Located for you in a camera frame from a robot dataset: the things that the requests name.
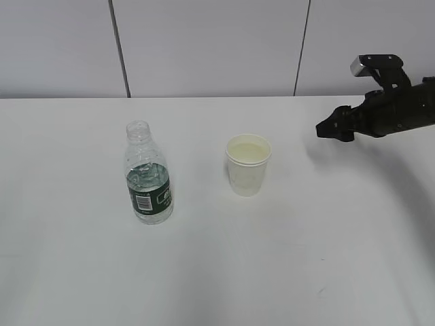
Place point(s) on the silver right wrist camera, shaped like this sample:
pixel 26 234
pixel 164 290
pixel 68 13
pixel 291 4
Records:
pixel 364 65

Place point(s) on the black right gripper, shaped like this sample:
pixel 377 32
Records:
pixel 397 107

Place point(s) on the clear green-label water bottle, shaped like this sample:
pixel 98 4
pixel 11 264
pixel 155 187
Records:
pixel 147 175

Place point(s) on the white paper cup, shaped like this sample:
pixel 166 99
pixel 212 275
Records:
pixel 247 156

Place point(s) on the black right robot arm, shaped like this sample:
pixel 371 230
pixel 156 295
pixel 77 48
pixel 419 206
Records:
pixel 397 107

